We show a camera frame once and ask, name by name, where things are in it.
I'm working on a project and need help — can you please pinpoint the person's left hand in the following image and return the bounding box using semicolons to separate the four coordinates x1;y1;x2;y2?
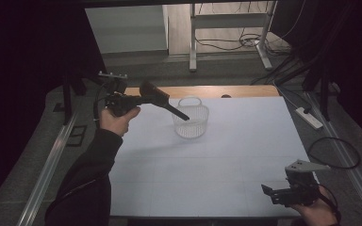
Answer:
99;105;141;137

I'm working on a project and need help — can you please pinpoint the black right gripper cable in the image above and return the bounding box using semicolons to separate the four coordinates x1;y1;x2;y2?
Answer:
318;183;342;224

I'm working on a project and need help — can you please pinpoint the white power strip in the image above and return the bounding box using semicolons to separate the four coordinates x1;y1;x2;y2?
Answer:
295;106;324;131

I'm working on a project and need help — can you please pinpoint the person's right hand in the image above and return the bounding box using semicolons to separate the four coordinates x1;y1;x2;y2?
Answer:
290;187;339;226

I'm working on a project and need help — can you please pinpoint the white table mat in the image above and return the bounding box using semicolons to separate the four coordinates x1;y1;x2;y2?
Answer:
107;96;310;218

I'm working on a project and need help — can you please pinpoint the black curtain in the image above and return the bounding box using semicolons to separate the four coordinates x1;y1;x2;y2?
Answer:
0;0;108;202
270;0;362;149

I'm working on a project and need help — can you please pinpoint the white metal stand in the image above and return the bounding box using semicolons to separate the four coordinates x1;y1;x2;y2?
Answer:
188;0;278;73

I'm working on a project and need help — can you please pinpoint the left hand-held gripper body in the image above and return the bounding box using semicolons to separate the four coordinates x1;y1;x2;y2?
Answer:
98;72;140;118

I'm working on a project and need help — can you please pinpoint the black metal stand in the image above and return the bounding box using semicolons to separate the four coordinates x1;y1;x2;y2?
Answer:
60;72;114;126
276;59;334;122

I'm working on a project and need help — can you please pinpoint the white plastic basket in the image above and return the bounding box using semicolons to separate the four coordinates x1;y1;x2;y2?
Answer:
172;95;210;140

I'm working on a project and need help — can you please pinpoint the pale partition panel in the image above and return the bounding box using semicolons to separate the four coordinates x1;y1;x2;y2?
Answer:
84;4;170;55

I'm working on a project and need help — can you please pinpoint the black looped cable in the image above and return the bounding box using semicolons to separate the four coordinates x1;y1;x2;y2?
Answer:
306;137;361;170

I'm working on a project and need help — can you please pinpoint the bundle of black floor cables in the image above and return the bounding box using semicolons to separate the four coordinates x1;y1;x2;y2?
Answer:
194;29;291;58

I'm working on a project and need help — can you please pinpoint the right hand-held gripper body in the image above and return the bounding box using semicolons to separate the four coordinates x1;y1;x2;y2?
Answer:
271;159;332;208

